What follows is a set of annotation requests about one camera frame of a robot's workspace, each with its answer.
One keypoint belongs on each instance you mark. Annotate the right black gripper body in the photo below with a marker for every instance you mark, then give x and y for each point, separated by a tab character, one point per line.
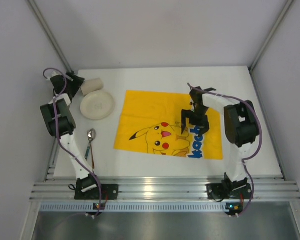
196	119

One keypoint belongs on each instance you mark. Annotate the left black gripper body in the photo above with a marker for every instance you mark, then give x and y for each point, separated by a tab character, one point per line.
73	81

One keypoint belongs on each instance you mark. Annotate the beige paper cup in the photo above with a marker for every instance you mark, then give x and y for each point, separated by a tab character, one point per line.
91	85

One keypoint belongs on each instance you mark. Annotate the white paper plate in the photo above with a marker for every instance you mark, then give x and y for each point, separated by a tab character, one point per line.
97	105

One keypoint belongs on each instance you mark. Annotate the yellow pikachu cloth placemat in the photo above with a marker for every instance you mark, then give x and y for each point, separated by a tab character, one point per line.
151	123

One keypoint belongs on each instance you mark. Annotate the spoon with green handle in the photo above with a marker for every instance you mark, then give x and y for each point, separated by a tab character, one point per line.
91	135

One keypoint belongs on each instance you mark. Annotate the copper coloured fork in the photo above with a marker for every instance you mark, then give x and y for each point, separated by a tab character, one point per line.
92	157

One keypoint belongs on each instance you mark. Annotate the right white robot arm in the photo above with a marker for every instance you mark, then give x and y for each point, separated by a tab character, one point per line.
242	128

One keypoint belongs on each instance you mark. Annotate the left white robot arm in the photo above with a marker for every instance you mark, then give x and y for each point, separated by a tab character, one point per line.
61	125

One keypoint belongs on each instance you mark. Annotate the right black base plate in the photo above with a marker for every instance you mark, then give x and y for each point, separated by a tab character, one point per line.
217	192

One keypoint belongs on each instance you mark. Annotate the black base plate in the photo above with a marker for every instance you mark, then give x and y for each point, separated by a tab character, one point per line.
108	192
217	192

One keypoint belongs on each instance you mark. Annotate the left aluminium frame post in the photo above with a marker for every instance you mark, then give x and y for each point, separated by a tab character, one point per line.
49	34

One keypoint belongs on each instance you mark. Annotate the aluminium frame post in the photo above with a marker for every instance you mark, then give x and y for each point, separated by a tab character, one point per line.
49	34
288	4

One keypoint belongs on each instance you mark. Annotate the aluminium mounting rail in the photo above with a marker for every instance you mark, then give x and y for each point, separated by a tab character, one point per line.
167	188

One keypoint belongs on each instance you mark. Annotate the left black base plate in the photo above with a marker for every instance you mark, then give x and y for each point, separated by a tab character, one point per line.
108	192

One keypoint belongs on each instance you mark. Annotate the slotted grey cable duct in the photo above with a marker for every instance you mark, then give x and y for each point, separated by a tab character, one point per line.
141	207

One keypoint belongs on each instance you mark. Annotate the right aluminium frame post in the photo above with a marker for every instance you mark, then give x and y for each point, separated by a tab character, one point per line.
288	4

